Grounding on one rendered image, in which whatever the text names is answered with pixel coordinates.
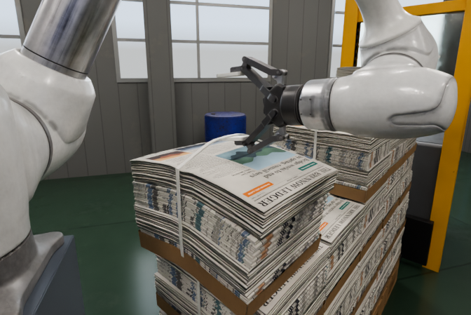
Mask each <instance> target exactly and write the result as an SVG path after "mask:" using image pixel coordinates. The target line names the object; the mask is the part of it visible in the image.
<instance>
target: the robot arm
mask: <svg viewBox="0 0 471 315"><path fill-rule="evenodd" d="M121 1H122V0H42V1H41V4H40V6H39V9H38V11H37V12H36V15H35V17H34V20H33V23H32V25H31V27H30V29H29V32H28V34H27V37H26V39H25V42H24V43H23V45H22V48H15V49H13V50H10V51H6V52H4V53H1V54H0V315H23V309H24V307H25V304H26V302H27V300H28V298H29V296H30V295H31V293H32V291H33V289H34V287H35V286H36V284H37V282H38V281H39V279H40V277H41V275H42V273H43V271H44V270H45V268H46V266H47V264H48V263H49V261H50V259H51V257H52V256H53V254H54V253H55V252H56V251H57V250H58V249H59V248H60V247H61V246H62V245H63V244H64V237H63V234H62V233H61V232H48V233H45V234H37V235H33V233H32V229H31V226H30V220H29V201H30V200H31V199H32V198H33V196H34V193H35V191H36V188H37V186H38V184H39V182H40V181H42V180H43V179H44V178H46V177H48V176H49V175H50V174H52V173H53V172H55V171H56V170H57V169H58V168H59V167H61V166H62V165H63V164H64V163H65V162H67V161H68V160H69V159H70V158H71V157H72V156H73V154H74V153H75V152H76V151H77V149H78V148H79V147H80V145H81V143H82V142H83V139H84V137H85V134H86V126H87V122H88V118H89V116H90V112H91V109H92V107H93V103H94V101H95V96H96V95H95V90H94V88H93V85H92V82H91V80H90V79H89V78H88V77H87V75H88V72H89V71H90V68H91V67H92V65H93V62H94V60H95V58H96V55H97V53H98V51H99V49H100V46H101V45H102V42H103V41H104V38H105V36H106V34H107V31H108V29H109V27H110V25H111V22H112V20H113V19H114V16H115V14H116V11H117V10H118V7H119V5H120V3H121ZM355 1H356V3H357V5H358V8H359V10H360V12H361V14H362V19H363V22H364V34H363V37H362V39H361V41H360V42H359V47H360V59H361V69H358V70H356V71H354V72H353V74H352V75H350V76H345V77H340V78H338V77H334V78H331V79H314V80H310V81H308V82H306V84H301V85H290V86H287V85H285V84H284V81H285V76H286V75H287V70H286V69H276V68H274V67H272V66H270V65H267V64H266V63H264V62H262V61H260V60H258V59H256V58H253V57H250V56H243V57H242V62H243V63H242V65H241V66H238V67H231V68H230V73H224V74H217V78H226V77H234V76H246V77H247V78H248V79H249V80H251V81H252V82H253V83H254V84H255V85H256V86H257V87H258V88H259V89H260V91H261V92H262V93H263V94H264V95H265V96H264V98H263V103H264V114H265V116H266V117H265V118H264V120H263V121H262V122H261V124H260V125H259V126H258V127H257V128H256V129H255V130H254V131H253V132H252V133H251V135H237V136H233V137H229V138H226V139H223V140H221V141H234V143H235V145H242V146H246V147H247V153H248V154H252V153H255V152H257V151H259V150H261V149H263V148H265V147H267V146H269V145H271V144H273V143H274V142H278V141H283V140H287V139H289V134H288V133H287V131H286V126H287V125H290V126H305V127H306V128H307V129H309V130H310V129H311V130H328V131H333V132H336V131H340V132H344V133H350V134H351V135H355V136H360V137H365V138H382V139H406V138H420V137H425V136H429V135H435V134H438V133H443V132H444V131H446V130H447V128H448V127H449V126H450V125H451V122H452V121H453V118H454V116H455V113H456V108H457V102H458V86H457V82H456V79H455V78H454V77H453V76H452V75H450V74H447V73H444V72H441V71H438V70H436V67H437V61H438V56H439V52H438V47H437V42H436V41H435V38H434V37H433V35H432V34H431V33H430V32H429V31H428V29H427V27H426V26H425V25H424V23H423V21H422V20H421V17H420V16H416V15H411V14H409V13H408V12H406V11H405V10H404V9H403V7H402V6H401V4H400V2H399V1H398V0H355ZM252 67H254V68H256V69H258V70H260V71H262V72H264V73H266V74H268V75H271V76H272V77H273V79H274V80H276V81H277V84H276V85H274V86H272V85H270V84H269V83H268V82H267V81H266V80H265V79H264V78H263V77H262V76H261V75H260V74H258V73H257V72H256V71H255V70H254V69H253V68H252ZM274 124H275V125H276V126H277V127H279V130H277V131H276V132H275V135H274V136H271V137H269V138H267V139H265V140H263V141H261V142H260V143H258V144H255V142H256V141H257V140H258V139H259V138H260V137H261V136H262V135H263V134H264V133H265V132H266V131H267V130H268V129H269V128H270V127H271V126H272V125H274Z"/></svg>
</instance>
